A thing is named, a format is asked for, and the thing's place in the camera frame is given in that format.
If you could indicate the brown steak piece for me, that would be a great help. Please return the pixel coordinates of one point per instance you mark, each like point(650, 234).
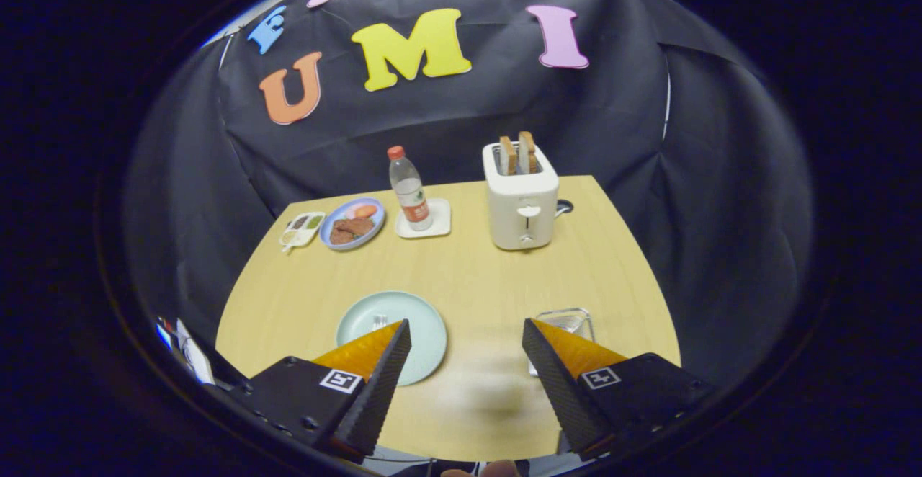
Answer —
point(351, 230)

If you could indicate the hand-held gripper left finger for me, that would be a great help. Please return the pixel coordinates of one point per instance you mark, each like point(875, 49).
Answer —
point(378, 398)

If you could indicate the pale green plate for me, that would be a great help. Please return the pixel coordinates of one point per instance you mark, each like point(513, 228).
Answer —
point(421, 326)

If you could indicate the orange food piece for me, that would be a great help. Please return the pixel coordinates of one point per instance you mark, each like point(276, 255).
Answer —
point(364, 211)

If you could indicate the white divided sauce dish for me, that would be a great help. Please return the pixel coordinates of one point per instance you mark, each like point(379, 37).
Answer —
point(302, 228)

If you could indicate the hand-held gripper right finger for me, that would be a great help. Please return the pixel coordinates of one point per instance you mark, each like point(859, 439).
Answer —
point(558, 390)

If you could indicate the brown toast slice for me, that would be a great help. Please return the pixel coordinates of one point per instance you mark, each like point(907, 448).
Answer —
point(529, 151)
point(508, 156)

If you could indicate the white square coaster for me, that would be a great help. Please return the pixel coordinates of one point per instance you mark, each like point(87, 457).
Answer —
point(441, 222)

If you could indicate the clear square glass dish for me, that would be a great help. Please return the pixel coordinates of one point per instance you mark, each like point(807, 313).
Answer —
point(570, 318)

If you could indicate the white toaster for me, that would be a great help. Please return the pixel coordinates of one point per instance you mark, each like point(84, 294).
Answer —
point(522, 221)

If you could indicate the clear red-capped water bottle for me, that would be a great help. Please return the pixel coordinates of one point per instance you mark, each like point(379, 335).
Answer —
point(410, 192)

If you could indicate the blue plate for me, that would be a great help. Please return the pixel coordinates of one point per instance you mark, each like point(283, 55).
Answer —
point(330, 239)

